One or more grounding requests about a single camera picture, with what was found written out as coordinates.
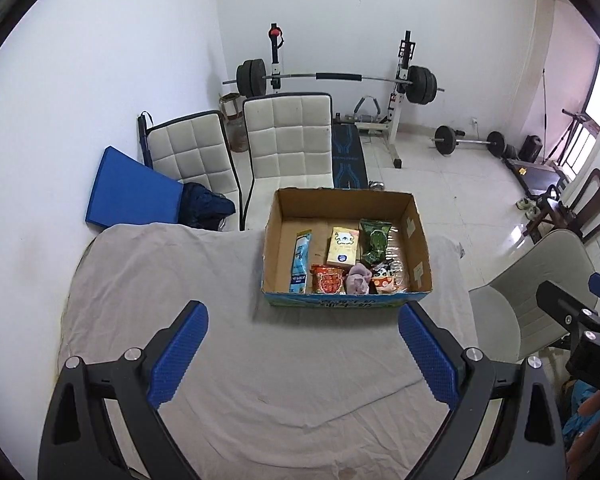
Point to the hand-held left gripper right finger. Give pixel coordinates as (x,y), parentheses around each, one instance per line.
(430,355)

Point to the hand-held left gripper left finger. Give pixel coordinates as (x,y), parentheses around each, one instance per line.
(177,355)

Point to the red white snack packet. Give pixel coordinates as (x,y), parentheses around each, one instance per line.
(387,280)

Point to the purple snack packet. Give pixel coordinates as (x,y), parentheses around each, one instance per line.
(360,279)

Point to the green snack packet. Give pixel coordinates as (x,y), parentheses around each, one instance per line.
(376,241)

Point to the yellow tissue pack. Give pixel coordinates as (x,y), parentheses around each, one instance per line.
(343,247)

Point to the blue tube packet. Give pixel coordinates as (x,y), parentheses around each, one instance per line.
(300,262)

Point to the cardboard box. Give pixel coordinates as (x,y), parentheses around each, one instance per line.
(280,240)

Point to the grey plastic chair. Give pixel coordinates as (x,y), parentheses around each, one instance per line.
(545,275)

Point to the blue garment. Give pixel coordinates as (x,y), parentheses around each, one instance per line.
(575,425)

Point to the grey bed sheet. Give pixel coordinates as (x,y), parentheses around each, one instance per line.
(180,270)

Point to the brown wooden chair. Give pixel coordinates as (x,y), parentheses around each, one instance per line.
(597,200)

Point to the pair of light shoes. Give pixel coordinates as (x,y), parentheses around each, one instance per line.
(527,207)

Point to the treadmill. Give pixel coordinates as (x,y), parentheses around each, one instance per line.
(535,175)

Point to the dark blue jacket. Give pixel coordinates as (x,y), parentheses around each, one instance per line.
(205,207)

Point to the black speaker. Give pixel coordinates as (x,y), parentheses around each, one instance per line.
(532,149)

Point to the blue foam mat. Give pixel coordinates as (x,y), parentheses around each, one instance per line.
(130,190)

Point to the chrome dumbbell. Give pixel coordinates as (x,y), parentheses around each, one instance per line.
(376,185)

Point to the short barbell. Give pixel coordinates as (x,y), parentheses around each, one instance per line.
(445,140)

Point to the window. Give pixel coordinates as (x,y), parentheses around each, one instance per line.
(597,90)

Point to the small white padded chair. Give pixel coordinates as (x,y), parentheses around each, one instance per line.
(195,152)

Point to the black weight bench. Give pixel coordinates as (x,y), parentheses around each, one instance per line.
(349,160)

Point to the white barbell rack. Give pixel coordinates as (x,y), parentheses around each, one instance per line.
(397,130)

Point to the large white padded chair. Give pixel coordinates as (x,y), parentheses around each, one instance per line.
(287,140)

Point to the barbell with black plates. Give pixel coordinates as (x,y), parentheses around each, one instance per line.
(420,85)

